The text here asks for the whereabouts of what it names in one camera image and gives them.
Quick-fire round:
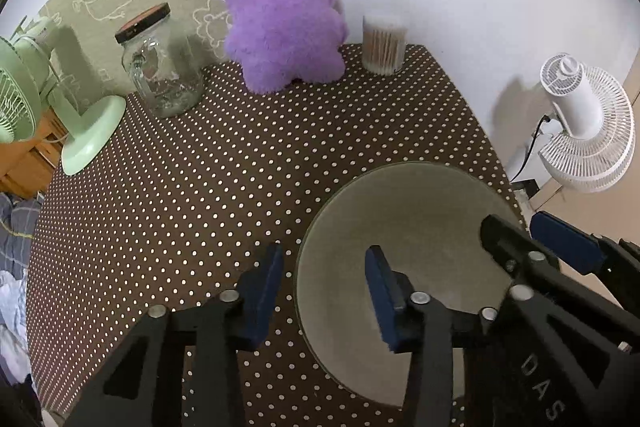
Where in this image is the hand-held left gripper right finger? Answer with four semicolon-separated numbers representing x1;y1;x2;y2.
365;246;501;427

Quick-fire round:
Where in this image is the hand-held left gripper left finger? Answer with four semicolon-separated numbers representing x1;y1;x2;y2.
65;242;284;427

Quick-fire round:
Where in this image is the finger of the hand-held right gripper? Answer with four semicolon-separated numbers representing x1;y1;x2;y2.
530;211;640;290
467;214;637;427

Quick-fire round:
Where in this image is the round beige plate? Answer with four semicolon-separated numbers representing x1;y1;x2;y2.
295;162;526;408

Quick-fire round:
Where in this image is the brown polka dot tablecloth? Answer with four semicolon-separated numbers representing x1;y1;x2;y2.
25;44;526;427

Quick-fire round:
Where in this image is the white floor fan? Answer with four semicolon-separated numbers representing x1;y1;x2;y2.
538;53;635;194

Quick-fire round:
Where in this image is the glass jar black lid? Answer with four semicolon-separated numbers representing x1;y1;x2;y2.
115;3;205;118

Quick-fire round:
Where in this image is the green desk fan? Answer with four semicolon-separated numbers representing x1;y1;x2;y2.
0;19;127;175

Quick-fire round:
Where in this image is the cotton swab container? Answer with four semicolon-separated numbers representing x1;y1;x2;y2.
362;14;407;74

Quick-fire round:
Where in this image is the white cloth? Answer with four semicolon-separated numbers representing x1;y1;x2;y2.
0;269;32;385

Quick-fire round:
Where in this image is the blue plaid cloth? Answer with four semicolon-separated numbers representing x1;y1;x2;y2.
0;194;46;270

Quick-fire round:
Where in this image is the orange wooden chair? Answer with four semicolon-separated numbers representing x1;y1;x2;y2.
0;112;68;198

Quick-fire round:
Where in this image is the purple plush toy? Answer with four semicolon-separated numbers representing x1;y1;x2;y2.
220;0;348;95

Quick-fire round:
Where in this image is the black fan cable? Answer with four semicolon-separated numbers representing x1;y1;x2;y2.
510;114;551;182

